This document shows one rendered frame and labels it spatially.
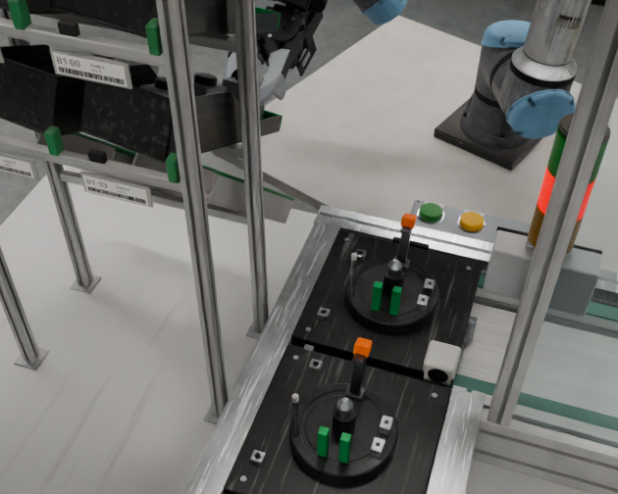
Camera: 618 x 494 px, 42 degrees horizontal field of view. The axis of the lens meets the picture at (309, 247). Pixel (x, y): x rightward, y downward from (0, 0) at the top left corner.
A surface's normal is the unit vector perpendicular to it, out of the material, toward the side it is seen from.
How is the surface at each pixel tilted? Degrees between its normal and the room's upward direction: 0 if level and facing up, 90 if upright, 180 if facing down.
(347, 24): 0
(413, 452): 0
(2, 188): 0
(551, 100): 97
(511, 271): 90
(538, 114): 98
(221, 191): 90
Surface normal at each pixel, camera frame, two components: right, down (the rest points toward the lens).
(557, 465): -0.32, 0.66
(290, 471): 0.00, -0.71
